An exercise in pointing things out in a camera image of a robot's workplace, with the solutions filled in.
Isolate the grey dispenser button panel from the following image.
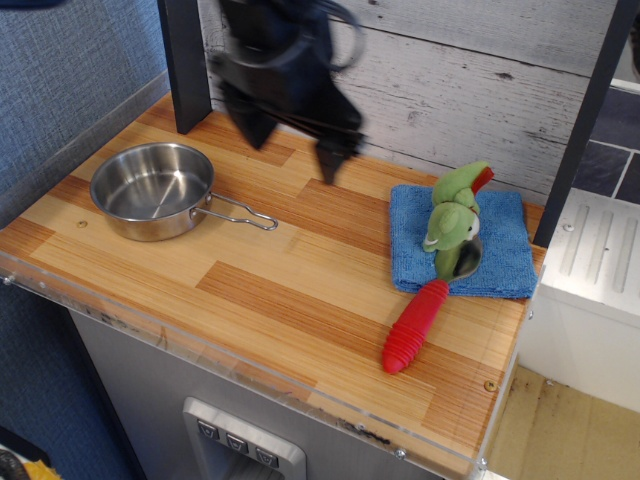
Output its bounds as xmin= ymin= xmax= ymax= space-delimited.
xmin=182 ymin=397 xmax=307 ymax=479

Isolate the white ribbed box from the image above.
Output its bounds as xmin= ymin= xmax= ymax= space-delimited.
xmin=518 ymin=189 xmax=639 ymax=411

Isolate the dark grey left post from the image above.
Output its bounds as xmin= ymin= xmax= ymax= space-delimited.
xmin=157 ymin=0 xmax=212 ymax=134

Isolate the red handled metal spoon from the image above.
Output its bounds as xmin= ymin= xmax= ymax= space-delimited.
xmin=382 ymin=236 xmax=483 ymax=374

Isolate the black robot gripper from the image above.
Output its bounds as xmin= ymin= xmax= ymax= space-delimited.
xmin=209 ymin=29 xmax=363 ymax=185

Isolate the green plush toy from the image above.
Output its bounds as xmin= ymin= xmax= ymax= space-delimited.
xmin=422 ymin=161 xmax=494 ymax=253

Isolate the dark grey post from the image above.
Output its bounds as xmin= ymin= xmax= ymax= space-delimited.
xmin=157 ymin=0 xmax=212 ymax=134
xmin=533 ymin=0 xmax=639 ymax=248

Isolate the black cable loop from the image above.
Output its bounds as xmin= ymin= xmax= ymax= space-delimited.
xmin=319 ymin=0 xmax=366 ymax=71

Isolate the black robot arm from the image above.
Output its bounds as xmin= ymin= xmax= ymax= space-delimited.
xmin=208 ymin=1 xmax=364 ymax=184

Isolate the blue folded cloth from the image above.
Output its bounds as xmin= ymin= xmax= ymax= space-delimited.
xmin=389 ymin=185 xmax=537 ymax=299

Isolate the small steel pot with handle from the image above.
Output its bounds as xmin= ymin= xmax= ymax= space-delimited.
xmin=90 ymin=142 xmax=278 ymax=242

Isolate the dark grey right post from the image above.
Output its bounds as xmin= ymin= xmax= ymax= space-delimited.
xmin=533 ymin=0 xmax=639 ymax=248

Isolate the yellow black object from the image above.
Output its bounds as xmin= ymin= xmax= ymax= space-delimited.
xmin=1 ymin=449 xmax=62 ymax=480

